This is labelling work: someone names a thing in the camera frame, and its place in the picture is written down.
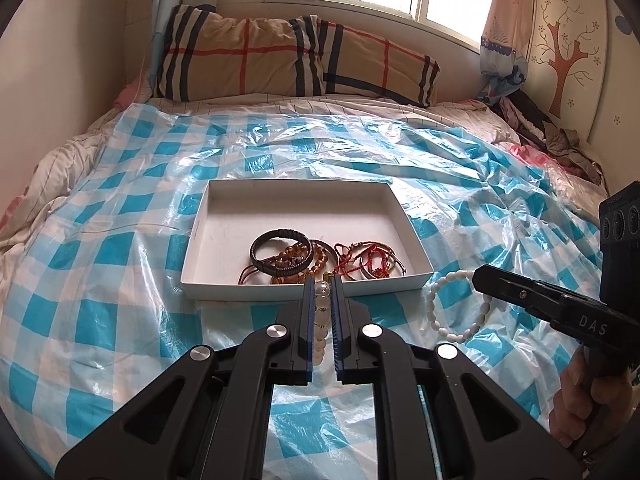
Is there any window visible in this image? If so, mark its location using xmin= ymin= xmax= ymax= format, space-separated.
xmin=277 ymin=0 xmax=501 ymax=48

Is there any white cardboard box tray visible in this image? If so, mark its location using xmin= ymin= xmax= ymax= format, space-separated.
xmin=180 ymin=179 xmax=435 ymax=303

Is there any plaid tan pillow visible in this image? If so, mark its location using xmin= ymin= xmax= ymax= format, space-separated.
xmin=152 ymin=4 xmax=328 ymax=102
xmin=317 ymin=19 xmax=441 ymax=108

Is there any pink printed cloth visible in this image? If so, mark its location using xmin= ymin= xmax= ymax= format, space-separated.
xmin=497 ymin=141 xmax=548 ymax=168

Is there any gold and red bracelet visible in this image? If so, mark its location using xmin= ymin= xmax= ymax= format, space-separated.
xmin=350 ymin=241 xmax=401 ymax=266

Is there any brown wooden bead bracelet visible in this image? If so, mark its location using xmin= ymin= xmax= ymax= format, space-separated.
xmin=271 ymin=242 xmax=312 ymax=285

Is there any person's right hand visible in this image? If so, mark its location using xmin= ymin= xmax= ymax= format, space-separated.
xmin=549 ymin=345 xmax=637 ymax=456

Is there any tree-print headboard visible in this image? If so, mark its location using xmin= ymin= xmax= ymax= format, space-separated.
xmin=520 ymin=0 xmax=640 ymax=196

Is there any thin silver wire bangle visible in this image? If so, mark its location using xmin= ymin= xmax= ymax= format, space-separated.
xmin=360 ymin=255 xmax=407 ymax=280

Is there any pink and blue curtain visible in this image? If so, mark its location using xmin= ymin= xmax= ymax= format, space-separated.
xmin=475 ymin=0 xmax=541 ymax=103

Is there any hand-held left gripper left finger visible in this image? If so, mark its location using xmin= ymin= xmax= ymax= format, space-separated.
xmin=55 ymin=275 xmax=317 ymax=480

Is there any white oval bead bracelet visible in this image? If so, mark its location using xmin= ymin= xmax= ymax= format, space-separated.
xmin=425 ymin=269 xmax=494 ymax=345

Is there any pile of clothes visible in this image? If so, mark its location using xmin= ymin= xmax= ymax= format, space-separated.
xmin=492 ymin=90 xmax=608 ymax=191

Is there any blue checkered plastic sheet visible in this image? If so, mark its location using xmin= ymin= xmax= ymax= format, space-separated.
xmin=0 ymin=102 xmax=608 ymax=480

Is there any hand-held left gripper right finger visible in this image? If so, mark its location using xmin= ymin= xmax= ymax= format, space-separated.
xmin=331 ymin=276 xmax=583 ymax=480

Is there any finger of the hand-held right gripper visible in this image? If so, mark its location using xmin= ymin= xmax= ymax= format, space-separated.
xmin=471 ymin=264 xmax=608 ymax=333

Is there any red and black cord bracelet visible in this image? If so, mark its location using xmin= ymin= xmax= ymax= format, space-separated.
xmin=238 ymin=260 xmax=273 ymax=285

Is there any black braided bracelet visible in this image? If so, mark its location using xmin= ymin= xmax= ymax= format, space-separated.
xmin=249 ymin=228 xmax=315 ymax=276

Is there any pale crystal bead bracelet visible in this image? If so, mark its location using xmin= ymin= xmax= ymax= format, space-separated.
xmin=311 ymin=280 xmax=335 ymax=367

